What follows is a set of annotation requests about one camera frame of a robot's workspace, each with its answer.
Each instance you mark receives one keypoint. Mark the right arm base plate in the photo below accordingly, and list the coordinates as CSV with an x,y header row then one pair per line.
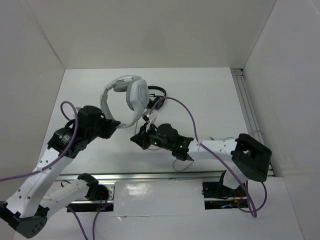
x,y
218,197

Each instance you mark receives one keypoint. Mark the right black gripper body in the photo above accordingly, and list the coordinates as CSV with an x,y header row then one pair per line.
x,y
153,138

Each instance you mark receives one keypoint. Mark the aluminium side rail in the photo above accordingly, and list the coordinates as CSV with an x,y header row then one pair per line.
x,y
252,120

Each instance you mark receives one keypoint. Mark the white gaming headphones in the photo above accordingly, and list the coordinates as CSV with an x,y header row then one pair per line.
x,y
137,97

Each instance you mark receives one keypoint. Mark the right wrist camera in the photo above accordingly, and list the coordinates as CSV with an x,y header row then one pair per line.
x,y
149,118

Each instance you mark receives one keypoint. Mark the small black headphones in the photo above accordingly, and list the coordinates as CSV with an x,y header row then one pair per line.
x,y
156,100

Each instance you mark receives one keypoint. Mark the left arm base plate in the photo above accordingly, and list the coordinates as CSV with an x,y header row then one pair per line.
x,y
103,199

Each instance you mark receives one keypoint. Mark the aluminium front rail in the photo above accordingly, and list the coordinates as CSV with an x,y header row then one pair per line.
x,y
158,176

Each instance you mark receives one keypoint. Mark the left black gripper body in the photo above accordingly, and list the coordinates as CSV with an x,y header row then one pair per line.
x,y
103,130

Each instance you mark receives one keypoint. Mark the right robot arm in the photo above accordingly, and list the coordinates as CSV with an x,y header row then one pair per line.
x,y
224,151

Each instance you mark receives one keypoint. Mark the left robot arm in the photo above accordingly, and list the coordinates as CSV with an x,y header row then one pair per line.
x,y
29,208

